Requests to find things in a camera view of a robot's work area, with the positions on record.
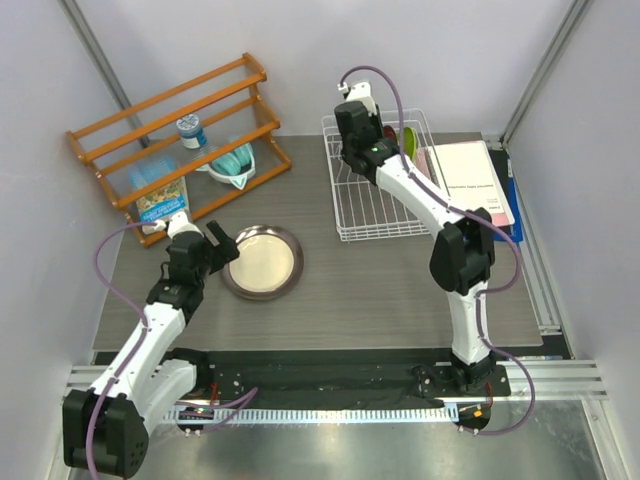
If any red floral small plate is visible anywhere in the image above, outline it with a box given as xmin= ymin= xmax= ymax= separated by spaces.
xmin=383 ymin=125 xmax=397 ymax=142

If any lime green small plate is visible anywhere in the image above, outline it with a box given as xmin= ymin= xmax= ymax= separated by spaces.
xmin=403 ymin=126 xmax=419 ymax=163

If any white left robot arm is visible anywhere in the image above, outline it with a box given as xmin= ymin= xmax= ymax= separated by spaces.
xmin=62 ymin=213 xmax=239 ymax=479

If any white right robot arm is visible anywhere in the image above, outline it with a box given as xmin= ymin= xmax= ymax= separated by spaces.
xmin=334 ymin=101 xmax=496 ymax=395

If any orange wooden shelf rack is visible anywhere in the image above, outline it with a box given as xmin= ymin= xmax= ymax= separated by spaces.
xmin=66 ymin=52 xmax=293 ymax=249

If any blue snack box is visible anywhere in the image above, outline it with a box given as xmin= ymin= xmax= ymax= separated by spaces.
xmin=128 ymin=155 xmax=189 ymax=223

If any teal white bowl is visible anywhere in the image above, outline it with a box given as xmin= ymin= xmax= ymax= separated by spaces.
xmin=202 ymin=143 xmax=256 ymax=190

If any pink white booklet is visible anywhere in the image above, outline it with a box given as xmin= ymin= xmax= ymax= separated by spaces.
xmin=414 ymin=140 xmax=512 ymax=227

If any clear bottle blue cap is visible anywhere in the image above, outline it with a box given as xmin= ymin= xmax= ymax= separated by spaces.
xmin=176 ymin=114 xmax=216 ymax=161

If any blue clipboard folder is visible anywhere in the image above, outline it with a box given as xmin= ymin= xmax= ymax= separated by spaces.
xmin=489 ymin=150 xmax=523 ymax=244

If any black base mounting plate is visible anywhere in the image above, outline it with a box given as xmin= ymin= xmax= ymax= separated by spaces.
xmin=161 ymin=348 xmax=511 ymax=408

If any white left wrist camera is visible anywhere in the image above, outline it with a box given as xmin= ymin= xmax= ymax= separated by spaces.
xmin=150 ymin=211 xmax=202 ymax=240

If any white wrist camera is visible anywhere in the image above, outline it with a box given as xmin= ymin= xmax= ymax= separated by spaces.
xmin=337 ymin=81 xmax=378 ymax=116
xmin=150 ymin=211 xmax=202 ymax=240

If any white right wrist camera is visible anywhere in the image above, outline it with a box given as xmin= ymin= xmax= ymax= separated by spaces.
xmin=337 ymin=81 xmax=378 ymax=116

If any white wire dish rack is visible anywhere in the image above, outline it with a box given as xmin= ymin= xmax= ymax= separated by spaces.
xmin=321 ymin=108 xmax=440 ymax=243

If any white slotted cable duct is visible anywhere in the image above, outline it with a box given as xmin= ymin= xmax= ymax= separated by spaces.
xmin=161 ymin=403 xmax=459 ymax=426

